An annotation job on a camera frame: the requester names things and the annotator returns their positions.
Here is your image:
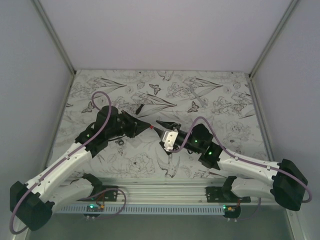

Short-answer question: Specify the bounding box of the black fuse box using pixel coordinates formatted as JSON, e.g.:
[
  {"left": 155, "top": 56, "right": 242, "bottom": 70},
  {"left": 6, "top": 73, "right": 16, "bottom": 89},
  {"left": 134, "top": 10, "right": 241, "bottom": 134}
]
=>
[{"left": 159, "top": 141, "right": 171, "bottom": 154}]

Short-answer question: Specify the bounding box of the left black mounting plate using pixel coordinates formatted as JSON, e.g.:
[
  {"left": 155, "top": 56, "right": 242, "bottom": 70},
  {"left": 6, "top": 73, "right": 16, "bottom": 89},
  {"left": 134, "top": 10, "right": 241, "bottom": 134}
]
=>
[{"left": 80, "top": 185, "right": 118, "bottom": 202}]

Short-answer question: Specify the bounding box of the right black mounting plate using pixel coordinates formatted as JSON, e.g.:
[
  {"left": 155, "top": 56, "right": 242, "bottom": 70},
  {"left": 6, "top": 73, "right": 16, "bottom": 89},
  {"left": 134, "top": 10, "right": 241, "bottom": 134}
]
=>
[{"left": 205, "top": 186, "right": 251, "bottom": 204}]

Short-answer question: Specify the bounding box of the aluminium frame post left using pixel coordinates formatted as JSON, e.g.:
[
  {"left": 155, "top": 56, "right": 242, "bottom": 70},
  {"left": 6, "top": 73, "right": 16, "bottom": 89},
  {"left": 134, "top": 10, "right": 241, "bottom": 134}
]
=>
[{"left": 31, "top": 0, "right": 77, "bottom": 76}]

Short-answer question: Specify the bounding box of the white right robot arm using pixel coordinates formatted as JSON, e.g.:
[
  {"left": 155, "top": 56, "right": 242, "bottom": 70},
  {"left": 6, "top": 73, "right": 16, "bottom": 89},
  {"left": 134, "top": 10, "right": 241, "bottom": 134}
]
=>
[{"left": 155, "top": 120, "right": 311, "bottom": 211}]

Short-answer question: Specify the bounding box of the left controller board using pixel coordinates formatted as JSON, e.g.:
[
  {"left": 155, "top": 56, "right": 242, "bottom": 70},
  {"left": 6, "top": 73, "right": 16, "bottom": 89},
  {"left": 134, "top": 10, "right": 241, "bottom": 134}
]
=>
[{"left": 83, "top": 203, "right": 104, "bottom": 220}]

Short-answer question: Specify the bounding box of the aluminium frame post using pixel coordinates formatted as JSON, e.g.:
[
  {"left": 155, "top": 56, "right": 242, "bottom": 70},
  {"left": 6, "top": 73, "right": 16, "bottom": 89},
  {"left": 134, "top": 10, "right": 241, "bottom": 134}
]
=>
[
  {"left": 248, "top": 0, "right": 301, "bottom": 78},
  {"left": 31, "top": 0, "right": 77, "bottom": 76}
]

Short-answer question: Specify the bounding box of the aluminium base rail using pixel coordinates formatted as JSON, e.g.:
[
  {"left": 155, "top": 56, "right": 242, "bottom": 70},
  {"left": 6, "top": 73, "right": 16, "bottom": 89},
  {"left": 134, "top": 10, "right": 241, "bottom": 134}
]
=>
[{"left": 72, "top": 183, "right": 273, "bottom": 204}]

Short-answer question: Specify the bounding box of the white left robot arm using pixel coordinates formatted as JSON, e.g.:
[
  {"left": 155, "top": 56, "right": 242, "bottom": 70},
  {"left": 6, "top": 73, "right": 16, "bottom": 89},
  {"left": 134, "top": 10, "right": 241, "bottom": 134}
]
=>
[{"left": 9, "top": 106, "right": 151, "bottom": 235}]

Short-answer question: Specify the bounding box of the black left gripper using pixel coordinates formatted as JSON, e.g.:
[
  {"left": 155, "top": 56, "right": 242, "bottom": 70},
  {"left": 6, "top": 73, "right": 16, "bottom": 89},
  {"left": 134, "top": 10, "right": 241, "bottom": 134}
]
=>
[{"left": 106, "top": 110, "right": 151, "bottom": 139}]

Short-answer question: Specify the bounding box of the white slotted cable duct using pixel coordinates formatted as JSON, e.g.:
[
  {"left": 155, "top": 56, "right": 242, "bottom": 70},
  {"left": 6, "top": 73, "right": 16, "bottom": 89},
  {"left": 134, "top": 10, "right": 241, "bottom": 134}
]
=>
[{"left": 58, "top": 203, "right": 224, "bottom": 216}]

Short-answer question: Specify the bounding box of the right controller board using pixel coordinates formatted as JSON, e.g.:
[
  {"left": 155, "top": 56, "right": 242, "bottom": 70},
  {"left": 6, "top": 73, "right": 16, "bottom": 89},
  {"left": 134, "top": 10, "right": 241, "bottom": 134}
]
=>
[{"left": 223, "top": 205, "right": 241, "bottom": 222}]

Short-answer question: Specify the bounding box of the black mounting plate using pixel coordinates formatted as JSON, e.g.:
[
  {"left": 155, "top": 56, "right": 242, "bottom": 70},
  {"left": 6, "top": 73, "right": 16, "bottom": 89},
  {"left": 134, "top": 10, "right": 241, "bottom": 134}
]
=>
[
  {"left": 80, "top": 185, "right": 118, "bottom": 202},
  {"left": 205, "top": 186, "right": 251, "bottom": 204}
]

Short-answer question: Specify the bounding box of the controller board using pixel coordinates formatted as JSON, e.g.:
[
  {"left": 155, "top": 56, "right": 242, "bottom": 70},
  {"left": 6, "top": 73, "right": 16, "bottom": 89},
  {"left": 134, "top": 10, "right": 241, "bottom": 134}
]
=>
[
  {"left": 83, "top": 203, "right": 104, "bottom": 220},
  {"left": 223, "top": 205, "right": 241, "bottom": 222}
]

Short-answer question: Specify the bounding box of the aluminium frame post right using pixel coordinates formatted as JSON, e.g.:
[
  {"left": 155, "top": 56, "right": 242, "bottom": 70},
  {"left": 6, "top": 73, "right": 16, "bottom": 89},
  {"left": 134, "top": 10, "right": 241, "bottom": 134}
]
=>
[{"left": 248, "top": 0, "right": 301, "bottom": 78}]

